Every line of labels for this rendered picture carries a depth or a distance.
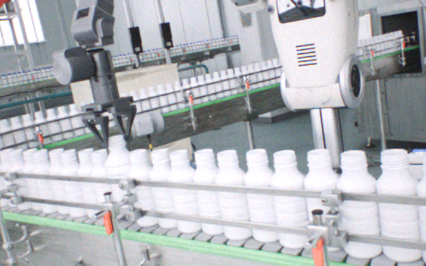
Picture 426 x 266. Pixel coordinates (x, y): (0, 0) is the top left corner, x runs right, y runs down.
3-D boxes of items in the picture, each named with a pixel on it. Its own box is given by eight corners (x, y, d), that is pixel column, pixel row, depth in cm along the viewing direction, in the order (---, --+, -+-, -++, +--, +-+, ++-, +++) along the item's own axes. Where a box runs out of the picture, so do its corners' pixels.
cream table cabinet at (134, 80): (168, 154, 608) (151, 66, 586) (194, 159, 558) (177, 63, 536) (90, 180, 547) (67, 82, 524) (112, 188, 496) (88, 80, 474)
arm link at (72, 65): (111, 16, 96) (84, 24, 101) (65, 20, 87) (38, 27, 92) (123, 73, 98) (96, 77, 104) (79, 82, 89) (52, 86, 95)
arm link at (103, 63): (115, 45, 99) (97, 49, 103) (89, 49, 94) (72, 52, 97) (121, 77, 101) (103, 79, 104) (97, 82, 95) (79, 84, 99)
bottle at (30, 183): (33, 213, 124) (18, 154, 121) (32, 207, 129) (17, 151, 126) (56, 207, 126) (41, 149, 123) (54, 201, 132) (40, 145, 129)
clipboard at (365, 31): (353, 47, 462) (350, 15, 456) (374, 45, 443) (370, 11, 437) (351, 48, 459) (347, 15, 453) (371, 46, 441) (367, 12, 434)
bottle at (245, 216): (262, 230, 89) (248, 148, 86) (244, 244, 84) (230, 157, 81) (237, 226, 93) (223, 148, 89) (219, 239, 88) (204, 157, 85)
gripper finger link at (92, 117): (87, 151, 100) (78, 109, 99) (112, 142, 106) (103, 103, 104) (108, 151, 96) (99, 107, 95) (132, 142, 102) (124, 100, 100)
